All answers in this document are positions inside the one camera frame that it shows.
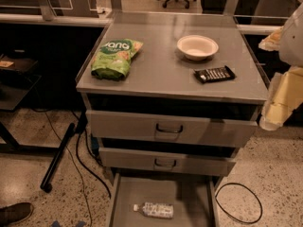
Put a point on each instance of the black table leg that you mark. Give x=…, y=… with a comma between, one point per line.
x=46, y=185

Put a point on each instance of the grey drawer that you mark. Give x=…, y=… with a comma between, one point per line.
x=170, y=129
x=191, y=196
x=167, y=162

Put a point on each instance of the white paper bowl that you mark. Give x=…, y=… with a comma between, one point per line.
x=197, y=48

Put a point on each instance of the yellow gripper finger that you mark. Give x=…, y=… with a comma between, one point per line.
x=284, y=96
x=272, y=41

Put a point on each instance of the top grey drawer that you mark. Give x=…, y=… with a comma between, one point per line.
x=170, y=129

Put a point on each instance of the clear plastic water bottle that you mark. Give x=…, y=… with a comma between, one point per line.
x=155, y=210

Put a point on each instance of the grey metal cabinet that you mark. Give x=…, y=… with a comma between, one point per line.
x=162, y=81

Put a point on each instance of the green chip bag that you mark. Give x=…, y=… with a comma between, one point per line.
x=113, y=59

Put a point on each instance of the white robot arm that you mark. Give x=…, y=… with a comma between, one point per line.
x=291, y=40

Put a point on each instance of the bottom grey drawer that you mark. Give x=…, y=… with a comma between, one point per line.
x=191, y=196

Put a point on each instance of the middle grey drawer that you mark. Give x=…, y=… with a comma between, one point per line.
x=167, y=162

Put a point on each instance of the dark side table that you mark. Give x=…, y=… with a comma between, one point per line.
x=16, y=79

